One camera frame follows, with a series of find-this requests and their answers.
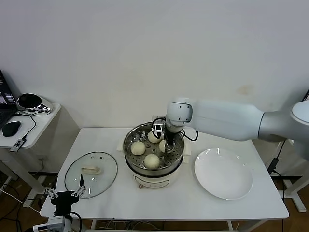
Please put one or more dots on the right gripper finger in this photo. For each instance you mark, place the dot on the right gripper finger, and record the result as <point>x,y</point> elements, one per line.
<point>169,148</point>

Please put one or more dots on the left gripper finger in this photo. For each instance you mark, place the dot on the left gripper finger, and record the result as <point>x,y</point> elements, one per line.
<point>50,193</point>
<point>82,182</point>

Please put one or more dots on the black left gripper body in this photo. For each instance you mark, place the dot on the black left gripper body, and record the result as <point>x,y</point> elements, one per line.
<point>64,199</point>

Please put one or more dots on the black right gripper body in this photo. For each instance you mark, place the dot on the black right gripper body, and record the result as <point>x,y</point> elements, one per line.
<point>171,136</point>

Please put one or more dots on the round glass pot lid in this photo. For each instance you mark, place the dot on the round glass pot lid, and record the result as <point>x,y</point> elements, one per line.
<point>106,169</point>

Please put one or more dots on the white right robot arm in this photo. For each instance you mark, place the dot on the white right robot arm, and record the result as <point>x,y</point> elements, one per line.
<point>222,120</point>

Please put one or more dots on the perforated steel steamer basket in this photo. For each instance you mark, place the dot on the perforated steel steamer basket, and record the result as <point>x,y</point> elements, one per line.
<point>135,159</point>

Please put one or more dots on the white electric cooker base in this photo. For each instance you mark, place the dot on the white electric cooker base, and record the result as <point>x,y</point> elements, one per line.
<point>154,180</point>

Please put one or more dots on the grey usb hub adapter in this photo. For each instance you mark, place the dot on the grey usb hub adapter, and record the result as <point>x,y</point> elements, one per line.
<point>17,145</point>

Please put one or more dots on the round white plate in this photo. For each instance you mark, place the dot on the round white plate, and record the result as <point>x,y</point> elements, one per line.
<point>223,174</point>

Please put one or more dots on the black computer mouse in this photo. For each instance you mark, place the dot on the black computer mouse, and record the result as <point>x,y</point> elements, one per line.
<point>10,129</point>

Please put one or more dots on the black open laptop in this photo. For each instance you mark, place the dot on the black open laptop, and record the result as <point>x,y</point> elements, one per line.
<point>306,95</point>
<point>4,113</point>

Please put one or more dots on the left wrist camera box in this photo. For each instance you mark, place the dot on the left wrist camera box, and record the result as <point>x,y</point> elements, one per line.
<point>56,221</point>

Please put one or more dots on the white main table frame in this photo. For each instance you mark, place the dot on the white main table frame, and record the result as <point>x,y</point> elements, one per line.
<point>93,226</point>

